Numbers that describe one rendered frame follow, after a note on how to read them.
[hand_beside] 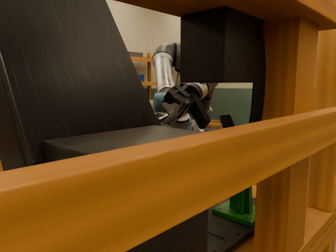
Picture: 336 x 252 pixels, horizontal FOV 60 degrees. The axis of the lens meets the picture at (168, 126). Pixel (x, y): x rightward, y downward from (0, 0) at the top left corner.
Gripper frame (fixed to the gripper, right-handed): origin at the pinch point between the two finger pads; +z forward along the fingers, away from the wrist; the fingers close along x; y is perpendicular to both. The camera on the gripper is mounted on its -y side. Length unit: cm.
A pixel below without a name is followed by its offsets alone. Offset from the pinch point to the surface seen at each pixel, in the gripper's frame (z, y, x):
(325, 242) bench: -21, -67, -15
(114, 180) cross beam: 46, -8, 39
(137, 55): -469, 245, -373
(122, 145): 29.9, -1.3, 20.8
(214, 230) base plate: 5.8, -31.7, -15.6
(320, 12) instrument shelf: -15.9, -12.8, 43.4
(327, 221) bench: -24, -62, -9
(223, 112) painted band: -696, 1, -514
